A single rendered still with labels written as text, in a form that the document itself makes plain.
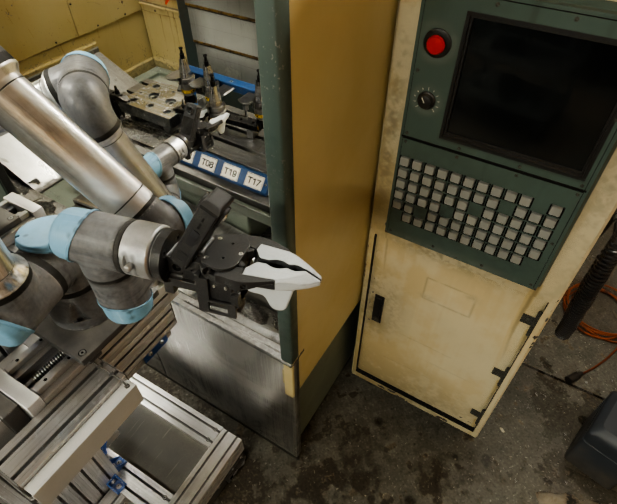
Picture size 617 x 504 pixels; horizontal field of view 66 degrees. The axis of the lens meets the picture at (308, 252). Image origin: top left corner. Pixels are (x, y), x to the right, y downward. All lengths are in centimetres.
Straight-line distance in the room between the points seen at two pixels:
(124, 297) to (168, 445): 133
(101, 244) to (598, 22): 89
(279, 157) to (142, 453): 142
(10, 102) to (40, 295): 35
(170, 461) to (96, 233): 142
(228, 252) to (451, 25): 71
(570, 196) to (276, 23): 75
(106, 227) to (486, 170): 87
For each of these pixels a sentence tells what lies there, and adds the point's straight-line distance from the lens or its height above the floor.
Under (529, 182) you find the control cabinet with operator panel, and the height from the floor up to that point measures 134.
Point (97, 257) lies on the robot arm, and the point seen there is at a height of 157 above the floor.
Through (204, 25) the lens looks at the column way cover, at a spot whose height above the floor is 116.
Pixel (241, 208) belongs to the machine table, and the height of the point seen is 85.
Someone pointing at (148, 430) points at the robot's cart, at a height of 21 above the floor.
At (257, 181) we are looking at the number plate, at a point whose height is 94.
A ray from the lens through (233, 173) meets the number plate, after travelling 183.
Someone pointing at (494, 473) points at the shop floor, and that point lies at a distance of 226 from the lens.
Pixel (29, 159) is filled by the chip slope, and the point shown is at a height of 70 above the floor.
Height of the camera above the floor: 201
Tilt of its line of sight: 46 degrees down
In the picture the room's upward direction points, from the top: straight up
